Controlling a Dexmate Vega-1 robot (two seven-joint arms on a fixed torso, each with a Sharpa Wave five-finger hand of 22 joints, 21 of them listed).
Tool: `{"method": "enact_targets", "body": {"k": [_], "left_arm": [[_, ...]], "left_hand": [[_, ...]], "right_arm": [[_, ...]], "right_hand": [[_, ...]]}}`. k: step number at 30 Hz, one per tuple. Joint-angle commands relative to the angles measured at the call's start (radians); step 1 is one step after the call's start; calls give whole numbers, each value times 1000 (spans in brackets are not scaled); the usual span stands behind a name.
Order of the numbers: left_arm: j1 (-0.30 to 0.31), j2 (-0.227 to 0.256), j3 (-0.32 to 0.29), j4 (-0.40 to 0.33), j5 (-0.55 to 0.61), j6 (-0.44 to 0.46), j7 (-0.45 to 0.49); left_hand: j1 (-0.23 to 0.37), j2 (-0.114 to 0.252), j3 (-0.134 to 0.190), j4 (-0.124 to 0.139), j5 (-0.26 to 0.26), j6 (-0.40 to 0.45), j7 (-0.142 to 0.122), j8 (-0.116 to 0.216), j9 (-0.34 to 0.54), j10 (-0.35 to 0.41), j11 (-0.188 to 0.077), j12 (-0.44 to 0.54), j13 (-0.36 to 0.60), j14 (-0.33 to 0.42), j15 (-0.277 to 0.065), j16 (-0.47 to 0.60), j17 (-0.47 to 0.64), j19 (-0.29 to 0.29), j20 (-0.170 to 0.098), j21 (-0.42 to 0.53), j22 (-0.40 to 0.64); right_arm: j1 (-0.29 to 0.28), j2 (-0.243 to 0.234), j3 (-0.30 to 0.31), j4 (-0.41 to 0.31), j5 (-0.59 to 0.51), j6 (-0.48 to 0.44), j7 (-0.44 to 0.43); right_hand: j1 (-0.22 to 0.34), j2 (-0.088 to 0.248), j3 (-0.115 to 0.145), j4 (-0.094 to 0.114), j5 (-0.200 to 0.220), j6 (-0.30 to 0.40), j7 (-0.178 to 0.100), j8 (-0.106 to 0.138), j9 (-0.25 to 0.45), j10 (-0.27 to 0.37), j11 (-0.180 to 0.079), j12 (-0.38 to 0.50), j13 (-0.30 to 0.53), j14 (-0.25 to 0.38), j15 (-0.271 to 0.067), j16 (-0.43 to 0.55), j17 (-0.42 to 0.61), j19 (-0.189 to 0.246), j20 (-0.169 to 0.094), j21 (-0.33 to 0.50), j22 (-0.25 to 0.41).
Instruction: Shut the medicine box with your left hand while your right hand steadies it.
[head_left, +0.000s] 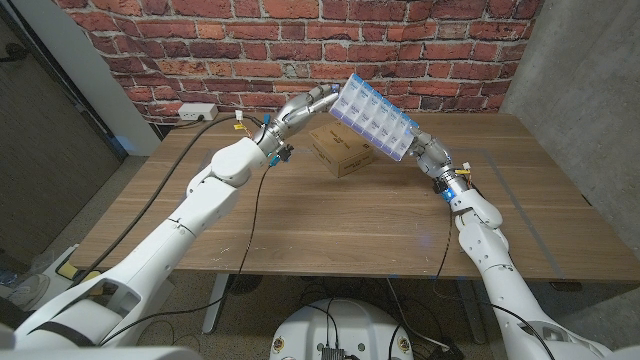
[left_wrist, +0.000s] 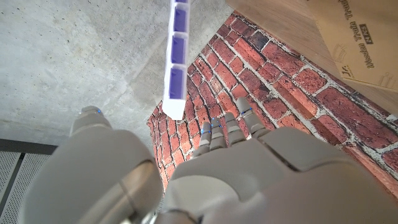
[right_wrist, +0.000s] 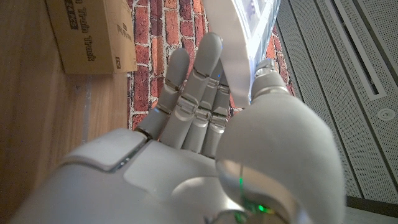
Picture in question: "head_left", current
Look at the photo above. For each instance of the yellow and black floor pad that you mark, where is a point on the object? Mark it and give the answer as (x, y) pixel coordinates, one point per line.
(67, 270)

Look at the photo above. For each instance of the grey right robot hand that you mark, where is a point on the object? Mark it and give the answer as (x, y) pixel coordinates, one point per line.
(435, 157)

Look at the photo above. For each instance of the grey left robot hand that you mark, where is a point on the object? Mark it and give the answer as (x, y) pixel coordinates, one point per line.
(295, 115)

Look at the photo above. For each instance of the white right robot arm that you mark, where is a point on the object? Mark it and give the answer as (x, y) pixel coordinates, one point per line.
(490, 260)

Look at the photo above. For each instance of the brown cardboard box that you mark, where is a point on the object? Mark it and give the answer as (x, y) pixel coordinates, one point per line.
(342, 150)

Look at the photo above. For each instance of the grey metal table leg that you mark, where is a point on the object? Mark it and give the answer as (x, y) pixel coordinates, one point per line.
(216, 302)
(472, 310)

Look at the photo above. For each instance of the clear weekly pill organizer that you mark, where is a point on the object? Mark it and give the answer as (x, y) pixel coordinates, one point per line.
(372, 116)

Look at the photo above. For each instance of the white robot torso cover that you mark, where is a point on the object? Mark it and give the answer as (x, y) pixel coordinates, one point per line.
(100, 354)

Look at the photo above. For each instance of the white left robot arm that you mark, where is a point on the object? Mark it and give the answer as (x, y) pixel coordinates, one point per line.
(190, 220)

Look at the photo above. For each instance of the black power adapter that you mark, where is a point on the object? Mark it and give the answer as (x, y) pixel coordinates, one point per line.
(447, 352)

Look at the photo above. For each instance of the grey sneaker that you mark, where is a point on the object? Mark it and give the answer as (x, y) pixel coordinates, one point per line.
(30, 291)

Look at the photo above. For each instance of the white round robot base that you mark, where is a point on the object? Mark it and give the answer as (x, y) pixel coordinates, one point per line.
(345, 330)

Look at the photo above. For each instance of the red brick printed backdrop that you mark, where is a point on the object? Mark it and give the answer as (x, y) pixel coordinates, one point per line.
(240, 50)

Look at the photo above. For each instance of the white power strip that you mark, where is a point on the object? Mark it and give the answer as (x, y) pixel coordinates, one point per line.
(197, 111)

